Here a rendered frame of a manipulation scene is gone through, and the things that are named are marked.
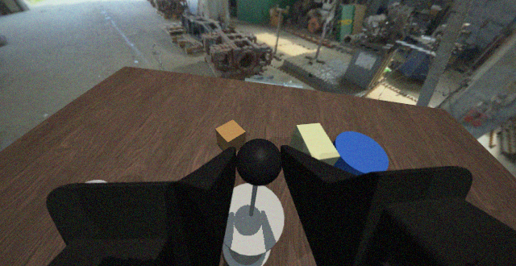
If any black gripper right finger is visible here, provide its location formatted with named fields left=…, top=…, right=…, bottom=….
left=281, top=145, right=472, bottom=266

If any french press coffee maker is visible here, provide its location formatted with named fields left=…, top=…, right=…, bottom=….
left=222, top=139, right=284, bottom=266

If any brown cube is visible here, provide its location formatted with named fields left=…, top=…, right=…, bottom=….
left=215, top=120, right=246, bottom=151

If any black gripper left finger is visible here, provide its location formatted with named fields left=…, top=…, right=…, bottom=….
left=46, top=147, right=236, bottom=266

